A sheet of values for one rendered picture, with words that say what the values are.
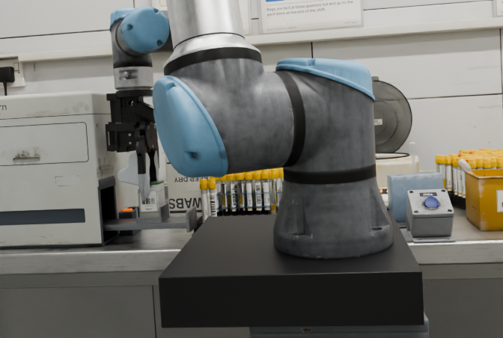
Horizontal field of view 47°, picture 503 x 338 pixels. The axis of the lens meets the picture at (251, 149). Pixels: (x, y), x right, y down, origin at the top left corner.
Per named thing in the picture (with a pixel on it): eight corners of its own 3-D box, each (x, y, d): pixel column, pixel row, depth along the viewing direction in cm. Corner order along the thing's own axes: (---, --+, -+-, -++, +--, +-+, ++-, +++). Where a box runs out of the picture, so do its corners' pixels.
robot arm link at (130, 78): (157, 69, 116) (144, 65, 108) (159, 91, 116) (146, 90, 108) (120, 71, 117) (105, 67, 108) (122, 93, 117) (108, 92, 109)
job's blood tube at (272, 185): (270, 227, 119) (268, 179, 118) (271, 226, 120) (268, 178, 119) (277, 226, 119) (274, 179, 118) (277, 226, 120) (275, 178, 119)
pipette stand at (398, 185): (395, 228, 112) (393, 177, 112) (387, 222, 119) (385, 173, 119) (447, 226, 112) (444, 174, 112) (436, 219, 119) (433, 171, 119)
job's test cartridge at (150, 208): (139, 217, 111) (137, 185, 111) (147, 214, 116) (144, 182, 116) (159, 217, 111) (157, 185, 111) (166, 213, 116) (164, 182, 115)
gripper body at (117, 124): (120, 152, 118) (116, 93, 117) (161, 150, 116) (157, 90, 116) (106, 155, 110) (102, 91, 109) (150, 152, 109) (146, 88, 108)
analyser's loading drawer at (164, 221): (86, 235, 112) (84, 209, 112) (99, 229, 119) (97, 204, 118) (189, 232, 110) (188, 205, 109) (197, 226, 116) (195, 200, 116)
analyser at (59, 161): (-35, 250, 114) (-47, 99, 113) (34, 224, 141) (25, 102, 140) (116, 246, 110) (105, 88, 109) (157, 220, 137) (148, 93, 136)
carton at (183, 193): (166, 219, 139) (162, 156, 138) (193, 201, 167) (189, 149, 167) (269, 215, 136) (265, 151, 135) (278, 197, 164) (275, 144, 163)
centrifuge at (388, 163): (310, 217, 130) (307, 163, 129) (329, 197, 158) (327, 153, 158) (421, 216, 123) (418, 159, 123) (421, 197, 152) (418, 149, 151)
